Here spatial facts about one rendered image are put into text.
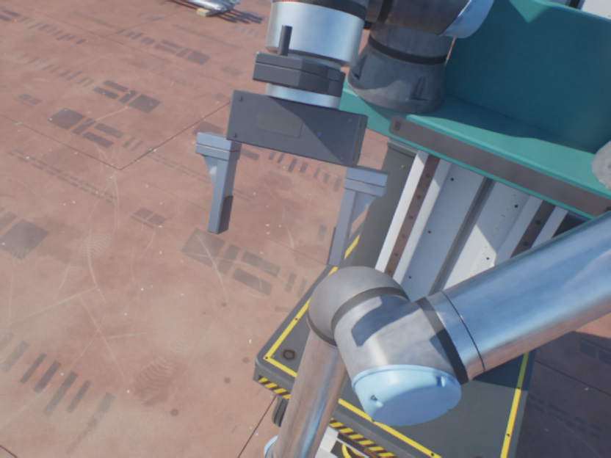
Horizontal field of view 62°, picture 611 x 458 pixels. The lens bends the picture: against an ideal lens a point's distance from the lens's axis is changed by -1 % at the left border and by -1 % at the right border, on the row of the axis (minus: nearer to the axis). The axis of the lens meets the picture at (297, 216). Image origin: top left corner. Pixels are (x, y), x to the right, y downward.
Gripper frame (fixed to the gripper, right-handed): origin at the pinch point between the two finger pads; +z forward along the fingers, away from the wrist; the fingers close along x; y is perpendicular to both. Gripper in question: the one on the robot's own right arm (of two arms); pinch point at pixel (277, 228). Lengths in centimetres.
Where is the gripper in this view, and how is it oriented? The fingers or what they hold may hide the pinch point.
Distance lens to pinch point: 53.7
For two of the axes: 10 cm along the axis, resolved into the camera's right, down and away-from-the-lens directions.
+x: -9.4, -2.4, 2.4
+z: -1.9, 9.6, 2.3
